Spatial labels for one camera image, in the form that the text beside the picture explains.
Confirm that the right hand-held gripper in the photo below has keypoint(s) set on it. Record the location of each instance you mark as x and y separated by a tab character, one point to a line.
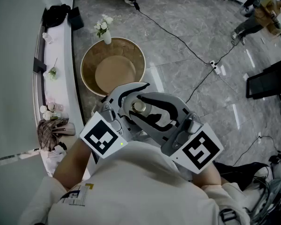
199	149

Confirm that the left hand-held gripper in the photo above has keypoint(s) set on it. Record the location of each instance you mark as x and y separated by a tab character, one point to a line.
100	137

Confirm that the small round cream object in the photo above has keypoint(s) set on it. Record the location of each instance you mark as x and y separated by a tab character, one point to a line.
138	107

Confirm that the person's right forearm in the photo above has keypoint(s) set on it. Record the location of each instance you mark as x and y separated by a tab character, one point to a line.
206	174

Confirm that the person's left forearm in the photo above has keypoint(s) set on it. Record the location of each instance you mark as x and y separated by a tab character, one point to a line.
70	163

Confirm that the round glass side table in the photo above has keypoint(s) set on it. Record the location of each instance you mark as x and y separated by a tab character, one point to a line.
91	64

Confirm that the white vase with white flowers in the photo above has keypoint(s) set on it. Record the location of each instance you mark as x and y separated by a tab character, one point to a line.
107	39

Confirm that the white power strip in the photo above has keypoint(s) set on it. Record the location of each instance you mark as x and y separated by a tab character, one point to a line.
216	67

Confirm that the person's white t-shirt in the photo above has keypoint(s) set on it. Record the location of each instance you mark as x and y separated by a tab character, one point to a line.
135	184

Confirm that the bunch of pink flowers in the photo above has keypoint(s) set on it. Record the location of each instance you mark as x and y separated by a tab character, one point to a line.
55	105

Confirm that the curved white window ledge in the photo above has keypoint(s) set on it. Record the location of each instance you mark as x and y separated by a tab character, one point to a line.
58	55

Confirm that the bunch of white roses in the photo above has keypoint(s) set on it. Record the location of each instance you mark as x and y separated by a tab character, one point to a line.
45	114

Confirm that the black box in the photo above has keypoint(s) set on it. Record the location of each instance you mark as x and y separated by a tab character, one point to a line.
75	19

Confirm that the plaid cloth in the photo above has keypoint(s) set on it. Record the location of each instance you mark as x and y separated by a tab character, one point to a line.
48	135

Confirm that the clear plastic bottle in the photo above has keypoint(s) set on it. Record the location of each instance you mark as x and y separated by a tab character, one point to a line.
47	37

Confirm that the black floor bag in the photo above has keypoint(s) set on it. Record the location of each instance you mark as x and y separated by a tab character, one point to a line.
243	172

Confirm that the white crumpled clothes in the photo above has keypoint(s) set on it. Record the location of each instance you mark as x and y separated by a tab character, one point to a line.
53	157

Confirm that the black framed screen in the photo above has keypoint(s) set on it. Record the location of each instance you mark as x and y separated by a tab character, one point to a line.
264	83

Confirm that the black window bracket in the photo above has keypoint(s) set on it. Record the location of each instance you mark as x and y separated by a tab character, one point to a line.
39	65

